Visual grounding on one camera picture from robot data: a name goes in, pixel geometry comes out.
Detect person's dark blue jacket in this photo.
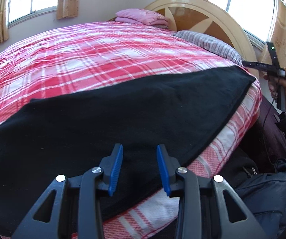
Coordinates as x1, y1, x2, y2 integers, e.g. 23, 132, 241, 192
233, 158, 286, 239

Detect window behind headboard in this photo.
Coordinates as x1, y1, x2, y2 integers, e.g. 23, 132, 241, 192
226, 0, 277, 51

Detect black zippered bag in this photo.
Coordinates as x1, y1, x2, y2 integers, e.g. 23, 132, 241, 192
221, 147, 259, 187

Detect red plaid bedsheet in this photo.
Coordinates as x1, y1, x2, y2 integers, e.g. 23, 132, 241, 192
0, 21, 262, 239

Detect dark maroon furniture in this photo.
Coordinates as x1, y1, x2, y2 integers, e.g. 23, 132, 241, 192
256, 92, 286, 173

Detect beige floral curtain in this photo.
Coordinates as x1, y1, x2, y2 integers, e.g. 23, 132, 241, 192
270, 0, 286, 72

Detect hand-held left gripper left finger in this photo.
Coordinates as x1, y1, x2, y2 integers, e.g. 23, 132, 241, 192
11, 144, 124, 239

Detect grey striped pillow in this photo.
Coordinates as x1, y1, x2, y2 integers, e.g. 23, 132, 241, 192
173, 30, 243, 65

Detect person's right hand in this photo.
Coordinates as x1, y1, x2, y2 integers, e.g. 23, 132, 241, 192
263, 73, 286, 112

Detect pink folded blanket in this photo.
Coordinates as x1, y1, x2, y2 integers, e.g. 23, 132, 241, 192
115, 9, 169, 28

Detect cream and wood headboard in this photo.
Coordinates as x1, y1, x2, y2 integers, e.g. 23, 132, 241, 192
108, 0, 257, 63

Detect thin black cable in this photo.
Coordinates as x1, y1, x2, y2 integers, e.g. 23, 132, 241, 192
263, 76, 280, 166

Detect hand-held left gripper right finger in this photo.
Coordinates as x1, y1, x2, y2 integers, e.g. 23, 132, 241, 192
156, 144, 268, 239

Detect black pants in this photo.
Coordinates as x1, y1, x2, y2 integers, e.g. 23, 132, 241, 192
0, 65, 256, 237

